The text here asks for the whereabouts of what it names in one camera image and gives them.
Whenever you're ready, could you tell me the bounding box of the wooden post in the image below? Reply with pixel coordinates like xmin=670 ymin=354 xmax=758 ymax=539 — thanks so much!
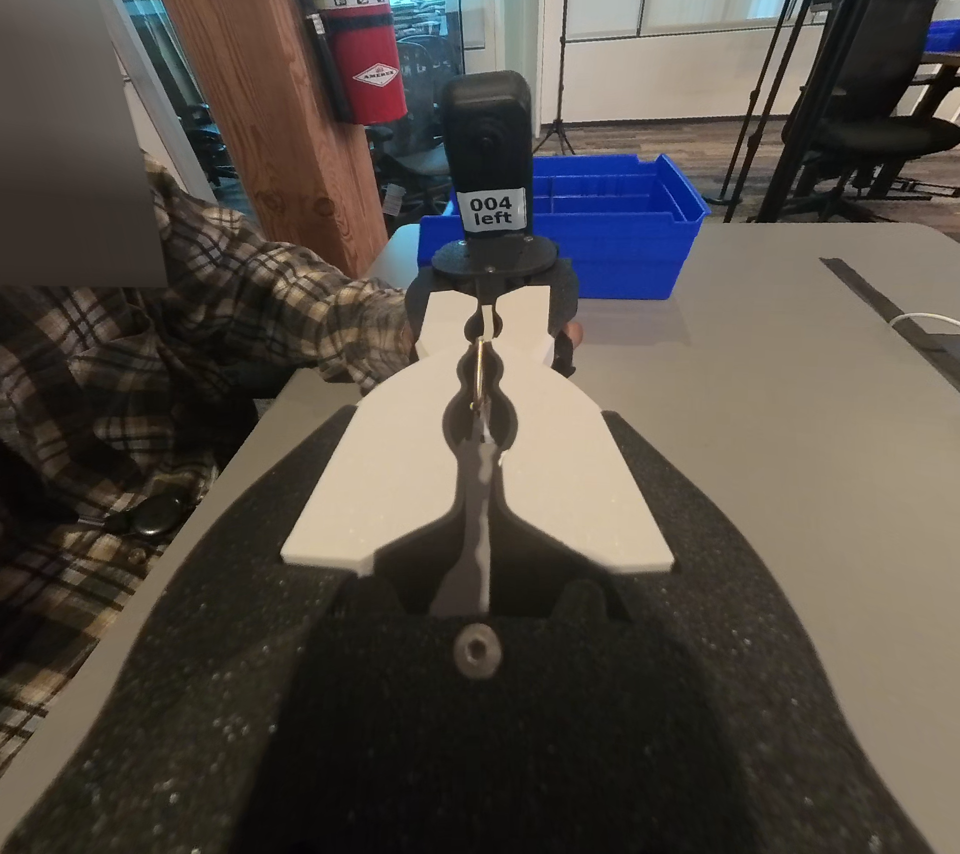
xmin=120 ymin=0 xmax=390 ymax=278

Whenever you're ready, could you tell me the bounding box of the red fire extinguisher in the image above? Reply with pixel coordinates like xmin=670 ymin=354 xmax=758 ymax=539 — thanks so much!
xmin=285 ymin=0 xmax=410 ymax=126

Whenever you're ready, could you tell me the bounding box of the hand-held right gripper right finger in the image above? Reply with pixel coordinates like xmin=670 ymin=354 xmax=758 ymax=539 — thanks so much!
xmin=483 ymin=341 xmax=678 ymax=617

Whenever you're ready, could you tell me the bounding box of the black desk cable strip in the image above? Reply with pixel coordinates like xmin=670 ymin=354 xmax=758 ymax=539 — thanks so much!
xmin=819 ymin=256 xmax=960 ymax=392

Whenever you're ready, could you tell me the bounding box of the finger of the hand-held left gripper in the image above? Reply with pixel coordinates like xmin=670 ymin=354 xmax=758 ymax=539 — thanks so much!
xmin=493 ymin=286 xmax=556 ymax=368
xmin=414 ymin=290 xmax=483 ymax=363

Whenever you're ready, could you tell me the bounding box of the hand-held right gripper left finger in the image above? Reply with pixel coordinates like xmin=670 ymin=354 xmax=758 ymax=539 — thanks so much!
xmin=279 ymin=343 xmax=472 ymax=617

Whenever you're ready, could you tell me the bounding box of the black tripod stand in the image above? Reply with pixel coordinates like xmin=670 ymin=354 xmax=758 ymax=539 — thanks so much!
xmin=534 ymin=0 xmax=579 ymax=156

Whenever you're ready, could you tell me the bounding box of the person's left forearm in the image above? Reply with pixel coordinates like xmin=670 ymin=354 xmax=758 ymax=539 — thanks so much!
xmin=146 ymin=157 xmax=415 ymax=394

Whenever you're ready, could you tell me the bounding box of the black badge reel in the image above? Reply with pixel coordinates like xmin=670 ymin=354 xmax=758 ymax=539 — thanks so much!
xmin=105 ymin=494 xmax=185 ymax=539

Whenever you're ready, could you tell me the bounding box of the black office chair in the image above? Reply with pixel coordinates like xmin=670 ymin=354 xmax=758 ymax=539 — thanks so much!
xmin=783 ymin=0 xmax=960 ymax=221

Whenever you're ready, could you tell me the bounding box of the blue plastic bin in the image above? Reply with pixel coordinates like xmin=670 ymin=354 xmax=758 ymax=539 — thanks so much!
xmin=418 ymin=153 xmax=710 ymax=302

